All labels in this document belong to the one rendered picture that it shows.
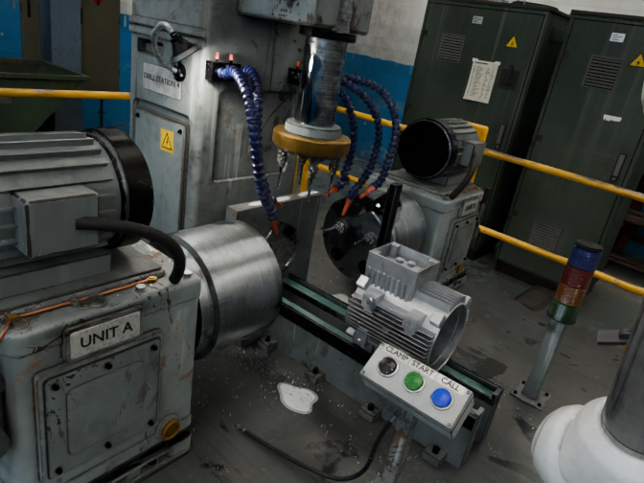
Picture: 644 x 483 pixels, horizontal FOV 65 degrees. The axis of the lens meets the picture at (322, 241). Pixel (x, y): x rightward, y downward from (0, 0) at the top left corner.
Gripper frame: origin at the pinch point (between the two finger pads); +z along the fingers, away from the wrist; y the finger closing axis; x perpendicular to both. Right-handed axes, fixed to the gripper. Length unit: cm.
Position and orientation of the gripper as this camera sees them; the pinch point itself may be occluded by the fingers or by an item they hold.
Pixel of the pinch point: (613, 363)
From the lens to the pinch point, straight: 113.0
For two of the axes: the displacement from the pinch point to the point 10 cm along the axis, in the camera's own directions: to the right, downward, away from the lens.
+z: -7.6, 1.3, 6.4
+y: 4.6, 7.9, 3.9
